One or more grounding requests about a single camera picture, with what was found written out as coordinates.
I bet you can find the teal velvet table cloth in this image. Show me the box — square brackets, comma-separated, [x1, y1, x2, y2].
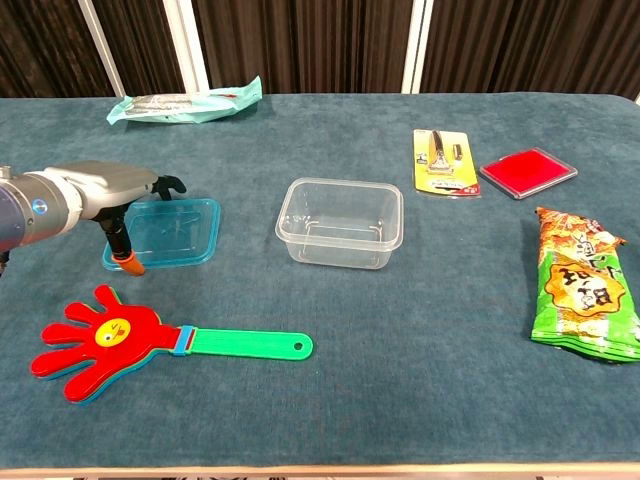
[0, 92, 640, 471]

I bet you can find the yellow razor blister pack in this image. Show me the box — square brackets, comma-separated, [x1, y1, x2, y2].
[412, 128, 483, 199]

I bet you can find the clear plastic container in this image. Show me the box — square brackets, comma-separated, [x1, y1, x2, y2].
[274, 177, 405, 271]

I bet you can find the blue plastic container lid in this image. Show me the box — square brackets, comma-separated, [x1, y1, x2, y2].
[101, 198, 222, 271]

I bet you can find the teal snack packet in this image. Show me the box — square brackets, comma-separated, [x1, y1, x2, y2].
[106, 75, 264, 126]

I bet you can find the green orange snack bag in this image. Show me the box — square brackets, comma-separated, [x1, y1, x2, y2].
[529, 205, 640, 365]

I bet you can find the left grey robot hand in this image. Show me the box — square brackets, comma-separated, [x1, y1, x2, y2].
[74, 160, 188, 278]

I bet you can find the red hand clapper toy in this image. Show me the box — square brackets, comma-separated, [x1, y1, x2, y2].
[29, 284, 315, 405]

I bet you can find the white frame post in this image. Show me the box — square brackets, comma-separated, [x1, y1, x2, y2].
[401, 0, 435, 95]
[77, 0, 126, 98]
[163, 0, 211, 95]

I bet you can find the red ink pad clear case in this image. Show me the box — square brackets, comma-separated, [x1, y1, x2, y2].
[478, 146, 580, 201]

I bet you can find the dark pleated curtain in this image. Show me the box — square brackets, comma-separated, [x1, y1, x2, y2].
[0, 0, 640, 99]

